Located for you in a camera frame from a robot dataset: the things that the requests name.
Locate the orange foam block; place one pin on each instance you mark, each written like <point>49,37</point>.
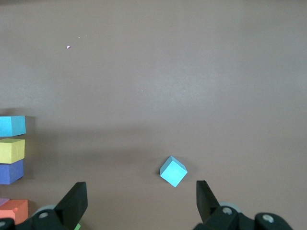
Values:
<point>14,212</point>

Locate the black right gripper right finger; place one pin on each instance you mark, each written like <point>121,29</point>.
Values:
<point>206,203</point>

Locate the purple foam block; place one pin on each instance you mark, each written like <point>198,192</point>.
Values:
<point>9,172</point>

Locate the pink foam block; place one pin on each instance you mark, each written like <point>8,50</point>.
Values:
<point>3,201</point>

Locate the brown table cover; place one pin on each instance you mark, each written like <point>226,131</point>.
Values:
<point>168,83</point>

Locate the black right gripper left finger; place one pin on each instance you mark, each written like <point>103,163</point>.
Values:
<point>69,206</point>

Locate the yellow foam block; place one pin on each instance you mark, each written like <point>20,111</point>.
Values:
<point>10,151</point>

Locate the green foam block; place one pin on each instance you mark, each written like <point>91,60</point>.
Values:
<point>77,226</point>

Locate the blue foam block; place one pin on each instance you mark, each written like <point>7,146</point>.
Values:
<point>10,125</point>
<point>173,172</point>

